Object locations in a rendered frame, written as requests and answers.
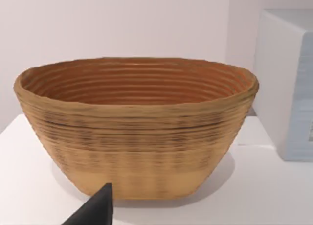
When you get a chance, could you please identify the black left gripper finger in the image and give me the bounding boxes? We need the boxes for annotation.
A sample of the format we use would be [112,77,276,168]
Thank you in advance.
[60,182,114,225]

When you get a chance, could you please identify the brown woven basket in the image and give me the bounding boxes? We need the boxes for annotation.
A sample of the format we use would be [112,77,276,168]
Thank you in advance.
[14,57,259,200]

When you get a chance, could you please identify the pale microwave oven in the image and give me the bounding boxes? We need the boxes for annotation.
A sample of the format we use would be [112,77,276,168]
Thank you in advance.
[251,8,313,163]

